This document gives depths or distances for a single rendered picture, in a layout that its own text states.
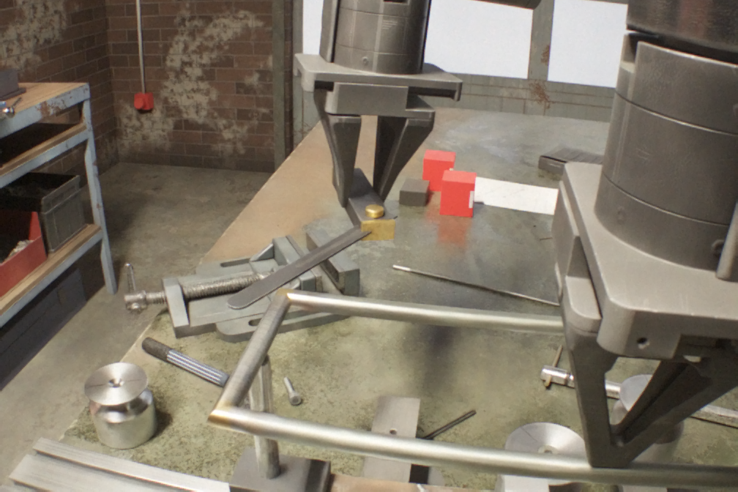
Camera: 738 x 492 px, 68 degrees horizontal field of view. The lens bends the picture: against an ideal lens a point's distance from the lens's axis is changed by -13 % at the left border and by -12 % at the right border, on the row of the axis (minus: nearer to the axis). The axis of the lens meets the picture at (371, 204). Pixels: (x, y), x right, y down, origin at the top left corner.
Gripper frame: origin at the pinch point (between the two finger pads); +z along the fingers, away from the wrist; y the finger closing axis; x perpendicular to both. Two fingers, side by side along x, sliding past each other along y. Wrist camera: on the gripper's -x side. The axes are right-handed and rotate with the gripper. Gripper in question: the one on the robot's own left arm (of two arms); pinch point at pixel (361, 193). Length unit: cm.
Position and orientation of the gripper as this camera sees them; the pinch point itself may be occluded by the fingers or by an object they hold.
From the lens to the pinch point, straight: 43.5
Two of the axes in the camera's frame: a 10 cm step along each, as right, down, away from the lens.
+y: -9.6, -0.1, -2.7
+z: -1.2, 9.2, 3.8
